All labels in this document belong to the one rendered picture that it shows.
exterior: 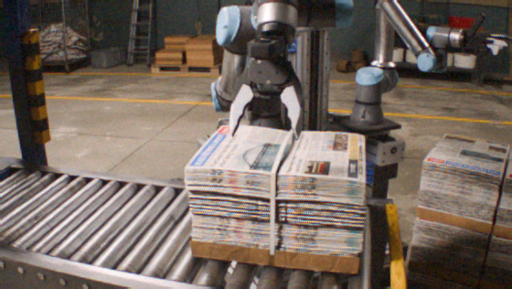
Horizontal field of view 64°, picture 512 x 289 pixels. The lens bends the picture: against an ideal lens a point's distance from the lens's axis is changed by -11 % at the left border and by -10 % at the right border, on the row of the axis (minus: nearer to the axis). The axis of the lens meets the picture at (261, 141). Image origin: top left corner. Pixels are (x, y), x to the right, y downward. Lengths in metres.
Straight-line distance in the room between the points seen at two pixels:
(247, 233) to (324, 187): 0.20
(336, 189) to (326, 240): 0.13
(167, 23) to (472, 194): 7.69
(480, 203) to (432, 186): 0.18
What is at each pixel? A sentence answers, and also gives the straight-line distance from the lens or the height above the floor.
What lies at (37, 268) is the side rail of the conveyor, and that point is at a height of 0.79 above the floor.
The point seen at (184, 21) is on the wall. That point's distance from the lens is 8.64.
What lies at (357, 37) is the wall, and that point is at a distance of 8.06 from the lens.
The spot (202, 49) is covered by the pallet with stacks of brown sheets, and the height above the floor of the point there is 0.41.
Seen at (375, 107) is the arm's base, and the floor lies 0.89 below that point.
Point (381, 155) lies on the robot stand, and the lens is 1.88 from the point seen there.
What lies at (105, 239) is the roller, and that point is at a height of 0.79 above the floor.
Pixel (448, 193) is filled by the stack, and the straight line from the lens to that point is 1.63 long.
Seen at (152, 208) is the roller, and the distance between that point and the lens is 1.29.
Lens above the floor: 1.38
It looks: 19 degrees down
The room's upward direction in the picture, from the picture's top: straight up
